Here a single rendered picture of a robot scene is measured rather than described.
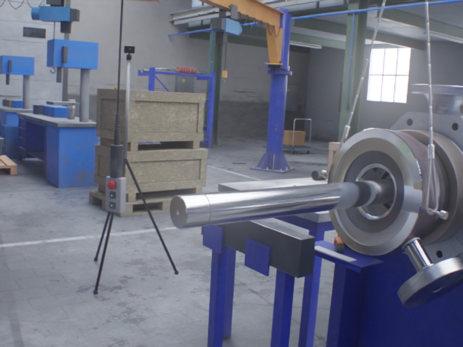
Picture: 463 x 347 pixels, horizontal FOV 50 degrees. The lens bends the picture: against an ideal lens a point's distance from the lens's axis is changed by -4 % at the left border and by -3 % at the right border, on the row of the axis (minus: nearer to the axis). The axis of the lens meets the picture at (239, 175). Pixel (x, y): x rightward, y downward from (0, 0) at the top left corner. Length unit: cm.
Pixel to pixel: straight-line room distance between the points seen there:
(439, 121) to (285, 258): 70
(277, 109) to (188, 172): 385
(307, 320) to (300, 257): 66
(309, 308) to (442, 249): 83
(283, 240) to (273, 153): 774
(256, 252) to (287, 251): 16
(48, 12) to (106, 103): 211
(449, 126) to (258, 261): 83
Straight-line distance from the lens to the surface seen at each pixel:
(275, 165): 956
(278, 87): 948
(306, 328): 240
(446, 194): 156
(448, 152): 158
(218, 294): 225
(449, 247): 172
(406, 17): 1128
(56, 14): 753
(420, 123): 175
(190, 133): 595
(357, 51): 1006
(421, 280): 136
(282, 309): 191
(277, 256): 186
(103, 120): 596
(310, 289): 233
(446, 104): 174
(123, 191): 185
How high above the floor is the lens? 134
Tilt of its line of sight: 9 degrees down
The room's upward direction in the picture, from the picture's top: 3 degrees clockwise
